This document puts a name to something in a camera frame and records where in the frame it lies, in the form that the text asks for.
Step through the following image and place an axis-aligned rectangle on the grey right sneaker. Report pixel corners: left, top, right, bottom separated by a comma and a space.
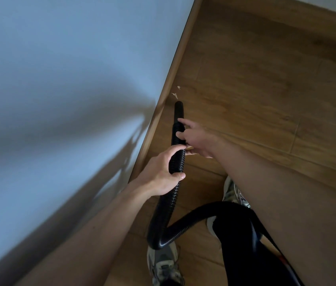
206, 176, 251, 237

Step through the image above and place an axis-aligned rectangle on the person's right hand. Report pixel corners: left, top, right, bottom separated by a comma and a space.
175, 118, 221, 159

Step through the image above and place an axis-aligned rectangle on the black corrugated vacuum hose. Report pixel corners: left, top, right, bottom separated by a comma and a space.
146, 101, 255, 251

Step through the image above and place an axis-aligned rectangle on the person's left forearm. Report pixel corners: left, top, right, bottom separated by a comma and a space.
15, 182, 153, 286

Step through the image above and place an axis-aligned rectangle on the person's left hand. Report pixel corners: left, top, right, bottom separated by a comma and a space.
129, 144, 186, 200

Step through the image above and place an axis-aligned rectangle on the grey sneaker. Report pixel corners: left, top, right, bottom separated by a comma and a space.
146, 242, 185, 286
206, 176, 251, 237

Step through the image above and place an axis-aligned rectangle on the person's right forearm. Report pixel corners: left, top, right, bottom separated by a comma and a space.
210, 137, 336, 286

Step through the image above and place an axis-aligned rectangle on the black vacuum cleaner body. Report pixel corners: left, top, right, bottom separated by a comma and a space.
212, 205, 305, 286

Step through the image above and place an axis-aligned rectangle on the wooden skirting board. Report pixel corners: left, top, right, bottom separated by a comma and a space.
128, 0, 206, 183

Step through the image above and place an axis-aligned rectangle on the grey left sneaker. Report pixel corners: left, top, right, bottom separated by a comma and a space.
146, 242, 185, 286

